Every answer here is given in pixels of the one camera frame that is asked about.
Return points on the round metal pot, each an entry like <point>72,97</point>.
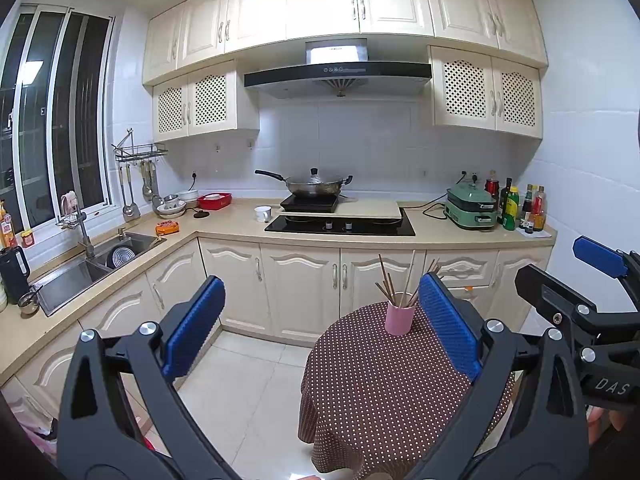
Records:
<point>120,257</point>

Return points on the pink cup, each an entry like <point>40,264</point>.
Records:
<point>399,322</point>

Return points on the black range hood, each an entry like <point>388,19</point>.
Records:
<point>337,71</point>

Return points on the red plastic container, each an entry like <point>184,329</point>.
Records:
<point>215,202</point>

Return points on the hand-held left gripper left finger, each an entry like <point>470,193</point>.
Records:
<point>192,330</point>

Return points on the person's right hand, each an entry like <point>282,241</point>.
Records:
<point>602,425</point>

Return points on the orange snack packet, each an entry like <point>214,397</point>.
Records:
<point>167,228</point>

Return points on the green bottle yellow cap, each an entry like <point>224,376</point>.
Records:
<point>511,212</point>

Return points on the stainless steel sink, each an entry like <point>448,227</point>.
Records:
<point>65,280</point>

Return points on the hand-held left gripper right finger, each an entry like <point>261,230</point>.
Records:
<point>450,330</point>

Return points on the metal slotted ladle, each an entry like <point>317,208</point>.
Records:
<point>129,210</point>

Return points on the metal serving spoon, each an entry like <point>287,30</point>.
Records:
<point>146,190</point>

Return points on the pink dish cloth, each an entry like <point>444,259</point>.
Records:
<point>69,203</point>

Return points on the cream base cabinets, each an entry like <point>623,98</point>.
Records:
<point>295,290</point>

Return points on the green electric cooker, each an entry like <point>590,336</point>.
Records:
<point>470,207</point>

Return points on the bunch of wooden chopsticks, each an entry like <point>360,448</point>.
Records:
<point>395,296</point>

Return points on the steel wok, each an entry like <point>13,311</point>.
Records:
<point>315,189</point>

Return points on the metal wall utensil rack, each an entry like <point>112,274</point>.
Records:
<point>140,152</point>

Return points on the stack of white bowls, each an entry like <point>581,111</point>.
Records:
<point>189,196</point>

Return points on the black electric kettle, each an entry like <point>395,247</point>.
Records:
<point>14,275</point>

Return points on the black induction cooker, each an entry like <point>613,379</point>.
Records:
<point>307,204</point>

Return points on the small dark bottle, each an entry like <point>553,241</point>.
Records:
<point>529,228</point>

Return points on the orange dish soap bottle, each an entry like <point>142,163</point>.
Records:
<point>7,230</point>

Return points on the metal kitchen faucet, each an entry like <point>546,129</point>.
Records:
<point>86,245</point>

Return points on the dark soy sauce bottle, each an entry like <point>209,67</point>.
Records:
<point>526,205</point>

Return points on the white mug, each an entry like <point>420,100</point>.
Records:
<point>262,214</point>

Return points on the red label sauce bottle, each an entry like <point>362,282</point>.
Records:
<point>538,210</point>

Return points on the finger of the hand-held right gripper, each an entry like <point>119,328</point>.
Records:
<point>545,287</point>
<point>600,255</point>

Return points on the beige stone board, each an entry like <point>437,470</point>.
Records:
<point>370,208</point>

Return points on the cream lattice door cabinet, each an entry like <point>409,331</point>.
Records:
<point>485,90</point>
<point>210,100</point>

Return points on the white framed window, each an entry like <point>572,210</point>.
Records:
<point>40,135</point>

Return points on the stack of metal bowls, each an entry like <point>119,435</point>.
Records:
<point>170,207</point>

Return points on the small metal cup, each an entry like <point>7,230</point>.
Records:
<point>28,302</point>

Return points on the cream upper wall cabinets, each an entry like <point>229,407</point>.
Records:
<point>320,5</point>

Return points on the wok lid black knob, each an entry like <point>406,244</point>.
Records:
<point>314,177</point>

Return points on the pink white bag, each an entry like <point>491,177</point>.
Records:
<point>35,432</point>

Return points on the black glass gas hob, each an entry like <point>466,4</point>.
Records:
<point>380,227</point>

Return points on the dark glass oil bottle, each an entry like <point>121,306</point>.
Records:
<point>505,200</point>

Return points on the black power adapter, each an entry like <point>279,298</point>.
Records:
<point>201,215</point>

